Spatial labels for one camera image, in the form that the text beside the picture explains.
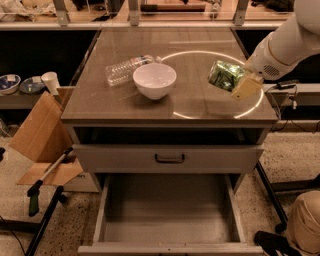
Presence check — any green crushed can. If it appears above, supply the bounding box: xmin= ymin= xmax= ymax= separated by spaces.
xmin=208 ymin=60 xmax=245 ymax=92

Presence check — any open middle drawer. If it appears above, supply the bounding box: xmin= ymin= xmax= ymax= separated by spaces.
xmin=78 ymin=174 xmax=263 ymax=256

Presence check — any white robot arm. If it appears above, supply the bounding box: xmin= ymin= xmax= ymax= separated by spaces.
xmin=231 ymin=0 xmax=320 ymax=100

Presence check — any blue plate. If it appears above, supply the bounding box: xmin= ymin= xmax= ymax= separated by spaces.
xmin=19 ymin=76 xmax=46 ymax=95

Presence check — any white paper cup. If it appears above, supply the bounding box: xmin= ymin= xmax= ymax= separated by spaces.
xmin=41 ymin=72 xmax=60 ymax=95

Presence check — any white bowl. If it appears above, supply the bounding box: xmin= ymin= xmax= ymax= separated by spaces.
xmin=133 ymin=63 xmax=177 ymax=100

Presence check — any black power adapter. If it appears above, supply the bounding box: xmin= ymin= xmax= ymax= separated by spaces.
xmin=276 ymin=80 xmax=299 ymax=90

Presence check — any reacher grabber tool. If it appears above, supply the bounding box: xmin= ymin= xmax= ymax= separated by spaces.
xmin=27 ymin=147 xmax=73 ymax=217

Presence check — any black stand leg right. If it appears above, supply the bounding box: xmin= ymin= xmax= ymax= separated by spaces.
xmin=255 ymin=161 xmax=320 ymax=234

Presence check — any grey drawer cabinet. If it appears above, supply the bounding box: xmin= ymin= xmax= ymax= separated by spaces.
xmin=61 ymin=27 xmax=279 ymax=194

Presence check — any blue patterned bowl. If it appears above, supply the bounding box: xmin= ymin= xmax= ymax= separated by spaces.
xmin=0 ymin=74 xmax=21 ymax=95

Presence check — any black drawer handle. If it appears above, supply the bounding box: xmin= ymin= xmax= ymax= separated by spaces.
xmin=154 ymin=154 xmax=185 ymax=164

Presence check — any black cable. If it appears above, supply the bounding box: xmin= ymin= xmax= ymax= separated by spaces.
xmin=263 ymin=84 xmax=320 ymax=134

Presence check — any black stand leg left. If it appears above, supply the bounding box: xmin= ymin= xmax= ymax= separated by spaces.
xmin=0 ymin=186 xmax=66 ymax=256

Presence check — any brown cardboard box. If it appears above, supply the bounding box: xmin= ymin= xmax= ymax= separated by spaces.
xmin=9 ymin=92 xmax=73 ymax=185

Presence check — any closed top drawer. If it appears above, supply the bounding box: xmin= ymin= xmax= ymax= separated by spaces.
xmin=73 ymin=144 xmax=264 ymax=174

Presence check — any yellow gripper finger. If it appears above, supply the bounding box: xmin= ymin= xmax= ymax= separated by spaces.
xmin=231 ymin=73 xmax=263 ymax=101

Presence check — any clear plastic water bottle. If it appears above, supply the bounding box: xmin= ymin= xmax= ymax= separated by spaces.
xmin=105 ymin=55 xmax=162 ymax=86

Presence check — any black stand leg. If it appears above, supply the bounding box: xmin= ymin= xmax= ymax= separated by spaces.
xmin=255 ymin=161 xmax=320 ymax=234
xmin=0 ymin=186 xmax=66 ymax=256

